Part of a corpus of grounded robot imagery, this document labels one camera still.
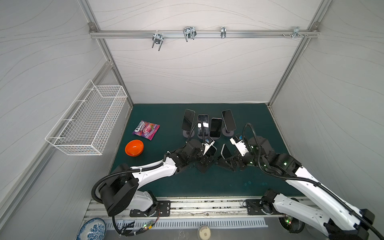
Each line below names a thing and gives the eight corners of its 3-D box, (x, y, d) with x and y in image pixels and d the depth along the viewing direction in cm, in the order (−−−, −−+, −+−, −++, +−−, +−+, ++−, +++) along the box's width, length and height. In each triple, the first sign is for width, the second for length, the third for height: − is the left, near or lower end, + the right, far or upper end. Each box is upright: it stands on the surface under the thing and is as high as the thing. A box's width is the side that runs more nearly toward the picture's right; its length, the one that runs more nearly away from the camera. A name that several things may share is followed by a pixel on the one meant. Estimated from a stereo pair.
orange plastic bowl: (125, 157, 92) (122, 154, 89) (129, 143, 99) (127, 139, 95) (141, 157, 92) (139, 154, 89) (145, 143, 99) (143, 139, 95)
